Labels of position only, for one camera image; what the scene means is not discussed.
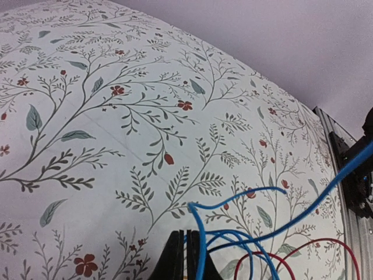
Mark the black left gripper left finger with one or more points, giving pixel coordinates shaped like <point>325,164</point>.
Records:
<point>170,265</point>

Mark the floral patterned table mat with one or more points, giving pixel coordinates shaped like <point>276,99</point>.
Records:
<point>112,121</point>

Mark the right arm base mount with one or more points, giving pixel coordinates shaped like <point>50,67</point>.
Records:
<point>357,186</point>

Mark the front aluminium rail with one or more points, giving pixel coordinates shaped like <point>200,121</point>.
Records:
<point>358,231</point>

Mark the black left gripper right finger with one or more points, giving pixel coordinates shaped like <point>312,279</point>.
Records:
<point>193,259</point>

